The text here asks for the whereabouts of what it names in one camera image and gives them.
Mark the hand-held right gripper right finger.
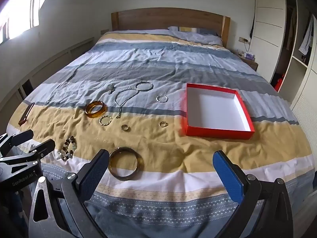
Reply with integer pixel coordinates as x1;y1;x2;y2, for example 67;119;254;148
212;151;294;238

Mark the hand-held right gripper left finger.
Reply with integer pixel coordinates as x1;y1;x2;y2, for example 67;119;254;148
28;149;111;238

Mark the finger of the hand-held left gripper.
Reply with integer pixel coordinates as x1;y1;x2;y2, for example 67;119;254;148
0;130;34;158
0;139;55;170

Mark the dark brown bangle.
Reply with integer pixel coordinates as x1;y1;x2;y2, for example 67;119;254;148
108;147;144;180

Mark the brown beaded bracelet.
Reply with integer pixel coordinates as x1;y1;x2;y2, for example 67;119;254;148
58;135;77;161

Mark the gold twisted hoop bracelet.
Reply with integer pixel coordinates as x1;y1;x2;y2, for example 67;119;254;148
99;115;113;126

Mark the amber bangle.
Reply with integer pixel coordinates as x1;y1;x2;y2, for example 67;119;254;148
85;100;107;119

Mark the silver chain necklace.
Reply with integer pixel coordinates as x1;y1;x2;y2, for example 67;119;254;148
114;86;139;119

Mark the red cardboard box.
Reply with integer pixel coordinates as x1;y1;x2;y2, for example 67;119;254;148
181;83;255;140

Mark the brown rectangular case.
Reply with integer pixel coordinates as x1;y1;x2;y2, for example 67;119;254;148
18;102;35;126

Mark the thin silver bangle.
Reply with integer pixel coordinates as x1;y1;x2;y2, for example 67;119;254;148
135;81;154;92

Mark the red bag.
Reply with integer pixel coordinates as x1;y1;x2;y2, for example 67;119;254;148
274;73;284;91

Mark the wooden nightstand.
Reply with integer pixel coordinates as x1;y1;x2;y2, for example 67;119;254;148
231;50;259;72

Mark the window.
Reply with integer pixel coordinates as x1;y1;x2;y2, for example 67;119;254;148
0;0;42;45

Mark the striped pillow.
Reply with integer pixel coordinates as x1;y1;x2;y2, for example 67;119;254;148
167;26;223;46

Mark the striped hanging shirt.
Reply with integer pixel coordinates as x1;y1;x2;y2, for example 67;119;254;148
298;15;315;55

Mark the white wardrobe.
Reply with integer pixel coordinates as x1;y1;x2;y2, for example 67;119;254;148
250;0;317;109

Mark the wooden headboard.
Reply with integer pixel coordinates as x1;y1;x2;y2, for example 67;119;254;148
111;7;231;46

